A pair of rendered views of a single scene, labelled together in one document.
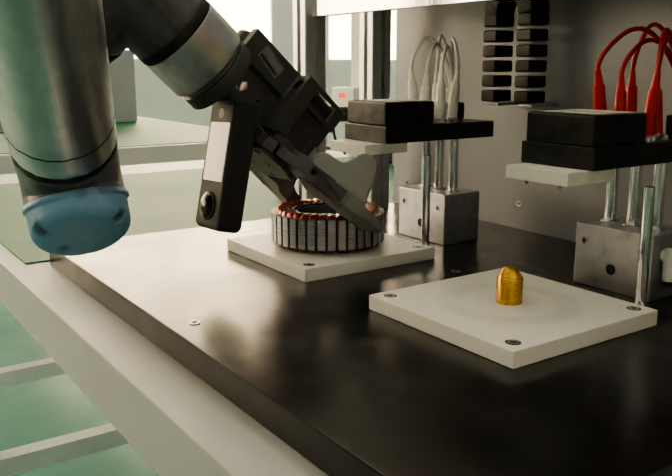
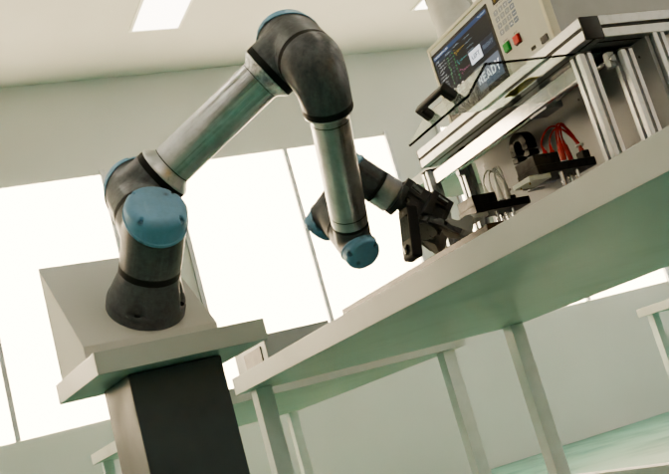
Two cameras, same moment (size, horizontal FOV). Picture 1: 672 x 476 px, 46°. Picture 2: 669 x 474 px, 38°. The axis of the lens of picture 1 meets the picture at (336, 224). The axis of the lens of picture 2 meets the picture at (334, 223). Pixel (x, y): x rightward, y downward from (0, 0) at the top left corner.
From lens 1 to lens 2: 1.40 m
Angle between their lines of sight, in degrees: 25
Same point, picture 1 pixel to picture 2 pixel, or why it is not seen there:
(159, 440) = (408, 289)
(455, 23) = (506, 166)
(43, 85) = (346, 190)
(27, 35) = (341, 172)
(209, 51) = (391, 186)
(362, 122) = (465, 210)
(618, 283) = not seen: hidden behind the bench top
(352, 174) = (463, 223)
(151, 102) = (342, 404)
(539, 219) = not seen: hidden behind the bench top
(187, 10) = (380, 174)
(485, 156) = not seen: hidden behind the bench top
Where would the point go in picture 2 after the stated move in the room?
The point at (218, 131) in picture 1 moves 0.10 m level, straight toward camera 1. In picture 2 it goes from (403, 220) to (403, 210)
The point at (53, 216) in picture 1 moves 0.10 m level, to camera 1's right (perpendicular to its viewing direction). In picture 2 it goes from (353, 246) to (401, 231)
